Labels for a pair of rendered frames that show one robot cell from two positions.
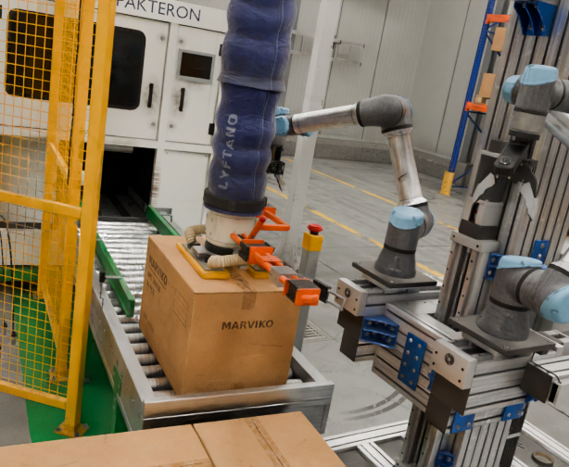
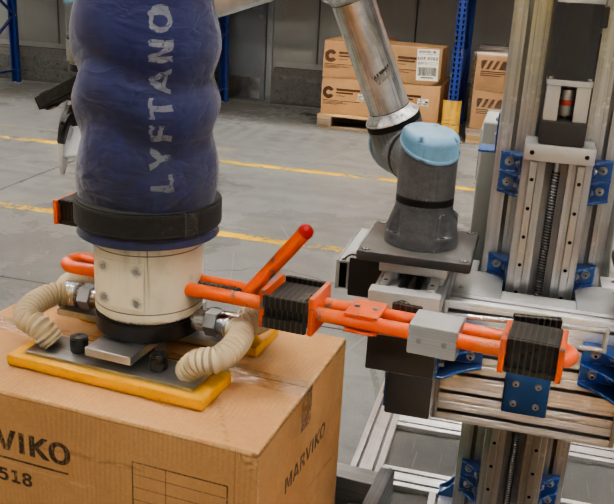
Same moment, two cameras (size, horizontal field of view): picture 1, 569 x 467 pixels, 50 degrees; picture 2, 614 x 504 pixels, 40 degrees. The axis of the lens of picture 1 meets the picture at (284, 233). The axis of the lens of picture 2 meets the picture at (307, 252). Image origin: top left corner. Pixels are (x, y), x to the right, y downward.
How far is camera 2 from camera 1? 141 cm
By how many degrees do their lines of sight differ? 41
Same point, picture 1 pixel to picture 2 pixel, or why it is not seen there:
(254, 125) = (206, 24)
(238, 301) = (298, 421)
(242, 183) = (200, 166)
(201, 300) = (265, 462)
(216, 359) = not seen: outside the picture
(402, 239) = (447, 183)
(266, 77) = not seen: outside the picture
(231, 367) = not seen: outside the picture
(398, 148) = (368, 21)
